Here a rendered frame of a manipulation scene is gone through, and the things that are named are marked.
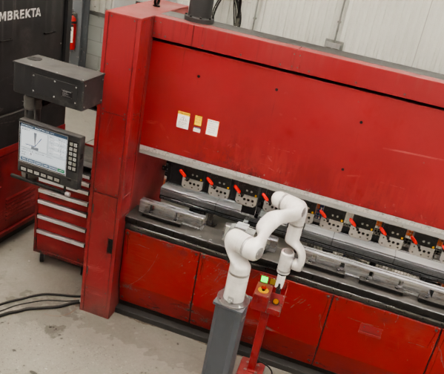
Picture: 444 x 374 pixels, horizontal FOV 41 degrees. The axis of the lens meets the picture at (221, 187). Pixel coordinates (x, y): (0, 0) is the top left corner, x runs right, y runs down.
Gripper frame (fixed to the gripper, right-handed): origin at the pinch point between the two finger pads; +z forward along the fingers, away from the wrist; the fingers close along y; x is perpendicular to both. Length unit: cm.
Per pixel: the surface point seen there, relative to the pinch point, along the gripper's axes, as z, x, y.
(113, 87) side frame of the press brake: -96, -136, -30
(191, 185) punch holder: -33, -78, -43
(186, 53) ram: -123, -97, -52
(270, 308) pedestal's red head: 13.7, -2.2, 2.7
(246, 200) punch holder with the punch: -34, -38, -42
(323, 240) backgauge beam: -4, 20, -66
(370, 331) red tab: 28, 67, -23
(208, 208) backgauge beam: -2, -69, -68
